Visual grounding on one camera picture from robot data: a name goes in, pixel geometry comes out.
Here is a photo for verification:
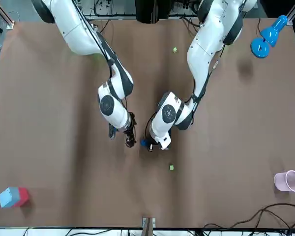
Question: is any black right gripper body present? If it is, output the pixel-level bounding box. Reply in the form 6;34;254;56
124;112;138;135

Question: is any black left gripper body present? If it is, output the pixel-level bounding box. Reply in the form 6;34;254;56
144;136;162;151

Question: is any person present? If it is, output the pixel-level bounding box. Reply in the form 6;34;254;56
135;0;170;24

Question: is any light blue and red block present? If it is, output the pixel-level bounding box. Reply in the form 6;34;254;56
0;186;30;209

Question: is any pink plastic cup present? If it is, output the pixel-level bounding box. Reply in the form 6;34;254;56
274;170;295;193

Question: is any blue desk lamp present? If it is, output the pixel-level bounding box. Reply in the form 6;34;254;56
250;14;290;59

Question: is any black wrist camera block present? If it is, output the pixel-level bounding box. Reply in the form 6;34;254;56
108;123;118;140

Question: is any aluminium post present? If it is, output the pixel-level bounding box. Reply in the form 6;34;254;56
141;217;157;236

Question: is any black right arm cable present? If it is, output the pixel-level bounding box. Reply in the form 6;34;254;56
72;0;128;116

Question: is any black desk cable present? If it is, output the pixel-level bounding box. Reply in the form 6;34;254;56
201;203;295;233

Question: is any black lamp cable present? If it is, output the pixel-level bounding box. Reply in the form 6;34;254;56
257;17;264;37

